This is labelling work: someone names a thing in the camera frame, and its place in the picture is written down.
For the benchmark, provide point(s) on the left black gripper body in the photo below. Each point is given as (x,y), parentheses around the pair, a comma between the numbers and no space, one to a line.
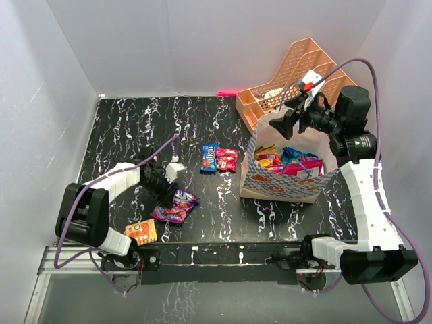
(156,184)

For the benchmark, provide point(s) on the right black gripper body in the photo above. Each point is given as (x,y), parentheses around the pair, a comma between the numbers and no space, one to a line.
(325,121)

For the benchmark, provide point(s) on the purple Fox's berries candy bag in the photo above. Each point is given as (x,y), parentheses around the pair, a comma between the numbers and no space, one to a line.
(182,204)

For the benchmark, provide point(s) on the blue snack bag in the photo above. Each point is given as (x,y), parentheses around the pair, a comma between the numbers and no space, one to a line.
(291,155)

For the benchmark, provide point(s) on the orange Fox's fruits candy bag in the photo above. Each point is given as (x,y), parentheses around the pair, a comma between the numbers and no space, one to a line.
(267,156)

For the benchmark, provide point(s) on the blue checkered paper bag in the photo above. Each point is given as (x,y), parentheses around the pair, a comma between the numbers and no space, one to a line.
(256,182)

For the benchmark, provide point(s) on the magenta snack bag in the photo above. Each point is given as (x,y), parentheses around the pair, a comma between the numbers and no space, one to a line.
(310,169)

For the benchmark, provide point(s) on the blue M&M's packet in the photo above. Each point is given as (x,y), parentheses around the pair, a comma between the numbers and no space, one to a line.
(209,160)

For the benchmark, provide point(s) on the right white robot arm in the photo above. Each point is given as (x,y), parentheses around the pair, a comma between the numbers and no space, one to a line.
(379,254)

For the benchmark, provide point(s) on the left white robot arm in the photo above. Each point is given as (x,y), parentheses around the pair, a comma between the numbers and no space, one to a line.
(84,211)

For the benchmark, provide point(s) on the small orange snack pack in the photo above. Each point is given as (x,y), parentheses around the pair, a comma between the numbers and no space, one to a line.
(143,233)

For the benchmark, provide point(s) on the small red candy packet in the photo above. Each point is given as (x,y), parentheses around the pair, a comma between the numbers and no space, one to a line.
(226,159)

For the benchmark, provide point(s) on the peach plastic desk organizer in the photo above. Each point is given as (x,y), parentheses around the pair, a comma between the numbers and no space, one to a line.
(302,56)

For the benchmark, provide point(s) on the pink marker pen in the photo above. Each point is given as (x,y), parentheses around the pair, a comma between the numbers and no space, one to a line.
(226,93)

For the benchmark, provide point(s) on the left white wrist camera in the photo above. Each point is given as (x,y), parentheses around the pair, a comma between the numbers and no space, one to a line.
(173,168)

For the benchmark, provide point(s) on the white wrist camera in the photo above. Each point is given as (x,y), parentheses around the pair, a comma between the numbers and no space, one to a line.
(310,81)
(173,168)

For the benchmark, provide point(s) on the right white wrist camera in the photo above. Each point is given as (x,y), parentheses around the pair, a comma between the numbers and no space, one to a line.
(310,81)

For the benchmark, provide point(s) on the black front mounting rail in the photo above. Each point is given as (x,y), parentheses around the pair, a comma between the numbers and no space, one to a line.
(232,262)

